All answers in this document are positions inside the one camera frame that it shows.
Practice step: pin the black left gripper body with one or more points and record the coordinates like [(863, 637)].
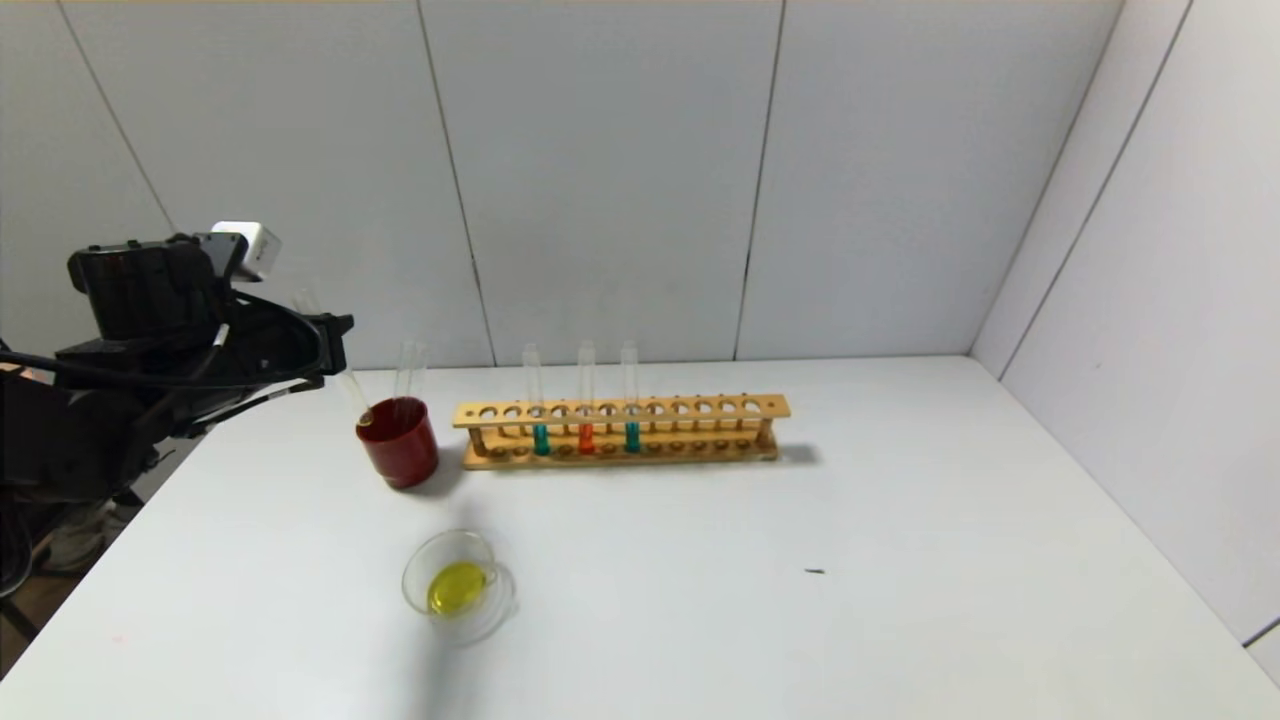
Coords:
[(333, 343)]

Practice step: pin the test tube with yellow pigment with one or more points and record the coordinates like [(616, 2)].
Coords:
[(350, 385)]

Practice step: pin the test tube with blue pigment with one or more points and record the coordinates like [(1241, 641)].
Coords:
[(632, 437), (541, 440)]

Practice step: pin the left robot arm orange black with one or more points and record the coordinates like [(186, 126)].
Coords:
[(60, 440)]

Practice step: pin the empty glass test tube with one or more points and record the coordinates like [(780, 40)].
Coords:
[(404, 370), (421, 370)]

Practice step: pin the test tube with orange pigment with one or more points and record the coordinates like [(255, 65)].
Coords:
[(586, 438)]

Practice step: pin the wooden test tube rack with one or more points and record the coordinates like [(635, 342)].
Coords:
[(620, 410)]

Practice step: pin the dark red cup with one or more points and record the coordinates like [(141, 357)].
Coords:
[(400, 455)]

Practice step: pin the clear glass petri dish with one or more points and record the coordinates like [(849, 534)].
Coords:
[(460, 590)]

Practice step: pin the white shoe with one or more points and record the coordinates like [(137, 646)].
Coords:
[(85, 540)]

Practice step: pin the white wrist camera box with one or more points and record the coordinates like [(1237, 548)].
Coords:
[(245, 245)]

